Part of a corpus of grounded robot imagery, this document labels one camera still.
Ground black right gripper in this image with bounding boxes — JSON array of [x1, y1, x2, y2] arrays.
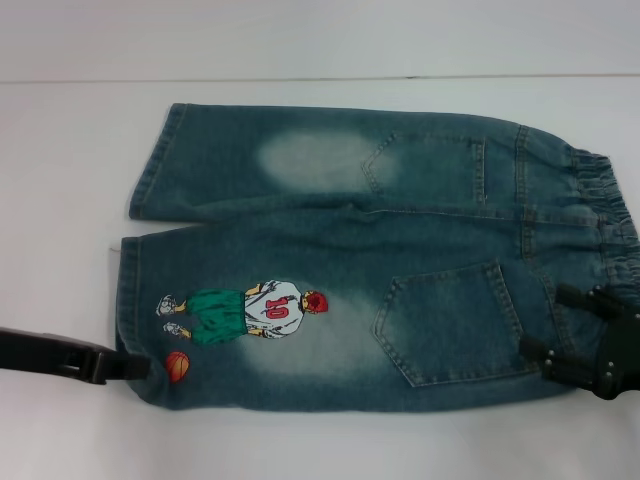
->
[[519, 282, 640, 402]]

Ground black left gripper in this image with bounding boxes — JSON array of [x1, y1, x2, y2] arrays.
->
[[0, 326, 152, 387]]

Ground blue denim shorts with cartoon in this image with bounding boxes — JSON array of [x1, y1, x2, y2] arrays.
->
[[114, 102, 640, 416]]

